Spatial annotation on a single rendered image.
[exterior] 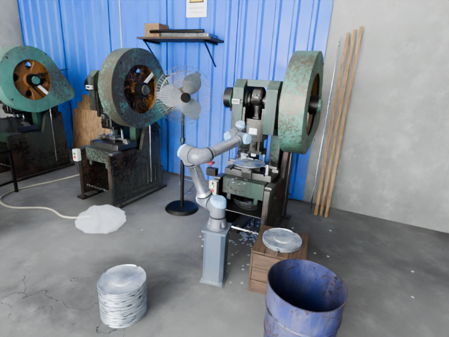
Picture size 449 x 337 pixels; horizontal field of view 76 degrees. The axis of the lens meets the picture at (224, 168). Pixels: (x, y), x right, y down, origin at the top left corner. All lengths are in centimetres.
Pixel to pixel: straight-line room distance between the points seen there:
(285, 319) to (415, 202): 261
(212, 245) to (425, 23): 294
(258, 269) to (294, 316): 67
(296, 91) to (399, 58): 173
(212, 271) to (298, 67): 162
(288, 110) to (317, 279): 113
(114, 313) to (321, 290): 126
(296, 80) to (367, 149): 178
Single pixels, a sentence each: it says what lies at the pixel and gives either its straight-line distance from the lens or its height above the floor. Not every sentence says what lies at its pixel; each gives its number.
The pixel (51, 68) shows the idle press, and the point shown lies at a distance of 474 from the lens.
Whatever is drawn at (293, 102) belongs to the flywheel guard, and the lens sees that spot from 212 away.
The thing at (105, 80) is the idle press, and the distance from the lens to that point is 305.
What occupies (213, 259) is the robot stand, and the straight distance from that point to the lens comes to 222.
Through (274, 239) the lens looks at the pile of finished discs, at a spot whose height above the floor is 38.
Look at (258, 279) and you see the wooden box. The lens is 225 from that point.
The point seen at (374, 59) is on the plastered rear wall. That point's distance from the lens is 364.
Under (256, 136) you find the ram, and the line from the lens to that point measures 256.
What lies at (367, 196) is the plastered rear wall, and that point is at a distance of 385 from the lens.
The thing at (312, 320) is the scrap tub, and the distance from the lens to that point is 161.
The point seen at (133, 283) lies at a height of 24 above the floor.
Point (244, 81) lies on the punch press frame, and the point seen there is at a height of 148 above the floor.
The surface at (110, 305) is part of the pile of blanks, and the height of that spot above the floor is 17.
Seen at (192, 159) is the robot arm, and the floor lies 99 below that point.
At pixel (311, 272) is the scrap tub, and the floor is 41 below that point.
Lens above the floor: 151
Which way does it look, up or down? 18 degrees down
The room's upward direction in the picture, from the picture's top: 3 degrees clockwise
